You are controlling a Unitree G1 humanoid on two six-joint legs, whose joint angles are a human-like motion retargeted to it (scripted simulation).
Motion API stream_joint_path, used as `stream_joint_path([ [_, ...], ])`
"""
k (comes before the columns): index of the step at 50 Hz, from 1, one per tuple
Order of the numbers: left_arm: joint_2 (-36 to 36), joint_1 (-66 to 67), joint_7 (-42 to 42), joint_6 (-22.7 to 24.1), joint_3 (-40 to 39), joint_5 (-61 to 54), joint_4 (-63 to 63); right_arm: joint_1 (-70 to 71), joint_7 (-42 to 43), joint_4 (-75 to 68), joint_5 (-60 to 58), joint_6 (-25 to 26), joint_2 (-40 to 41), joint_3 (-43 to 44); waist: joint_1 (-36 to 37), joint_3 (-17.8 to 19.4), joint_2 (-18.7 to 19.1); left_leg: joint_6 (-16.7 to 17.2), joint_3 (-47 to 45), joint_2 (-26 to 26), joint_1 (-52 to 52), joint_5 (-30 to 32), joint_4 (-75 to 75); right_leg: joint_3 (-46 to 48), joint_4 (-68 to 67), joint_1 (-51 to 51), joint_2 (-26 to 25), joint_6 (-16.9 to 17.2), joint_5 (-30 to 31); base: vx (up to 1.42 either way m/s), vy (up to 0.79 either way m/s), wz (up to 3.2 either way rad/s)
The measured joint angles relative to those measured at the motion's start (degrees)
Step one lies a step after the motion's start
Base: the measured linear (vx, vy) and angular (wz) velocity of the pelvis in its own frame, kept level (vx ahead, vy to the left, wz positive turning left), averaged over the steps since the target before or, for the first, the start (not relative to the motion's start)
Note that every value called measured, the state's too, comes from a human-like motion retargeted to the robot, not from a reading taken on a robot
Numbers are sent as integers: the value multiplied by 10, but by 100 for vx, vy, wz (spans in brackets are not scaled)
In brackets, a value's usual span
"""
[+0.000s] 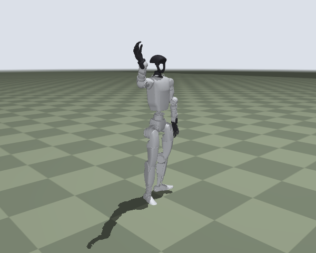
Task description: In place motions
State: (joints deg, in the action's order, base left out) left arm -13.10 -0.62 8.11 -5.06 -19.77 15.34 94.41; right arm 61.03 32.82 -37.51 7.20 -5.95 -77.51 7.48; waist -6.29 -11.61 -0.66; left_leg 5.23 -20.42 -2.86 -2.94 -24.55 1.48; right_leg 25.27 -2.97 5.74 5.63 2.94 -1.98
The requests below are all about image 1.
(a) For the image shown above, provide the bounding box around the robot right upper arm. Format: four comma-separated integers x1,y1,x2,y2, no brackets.
137,78,154,89

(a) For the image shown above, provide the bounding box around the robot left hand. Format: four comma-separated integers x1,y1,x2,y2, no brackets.
171,118,179,137

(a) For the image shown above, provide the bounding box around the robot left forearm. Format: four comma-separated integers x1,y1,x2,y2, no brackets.
170,104,178,122

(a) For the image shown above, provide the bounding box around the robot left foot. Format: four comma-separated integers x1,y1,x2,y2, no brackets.
153,184,173,192

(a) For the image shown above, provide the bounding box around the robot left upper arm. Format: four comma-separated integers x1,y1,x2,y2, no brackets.
169,78,178,105

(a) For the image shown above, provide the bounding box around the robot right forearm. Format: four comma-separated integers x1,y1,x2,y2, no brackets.
136,61,148,82

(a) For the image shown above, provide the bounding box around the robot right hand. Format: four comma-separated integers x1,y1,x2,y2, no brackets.
133,41,146,69

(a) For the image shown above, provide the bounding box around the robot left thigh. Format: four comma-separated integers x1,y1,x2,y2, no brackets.
157,122,173,163

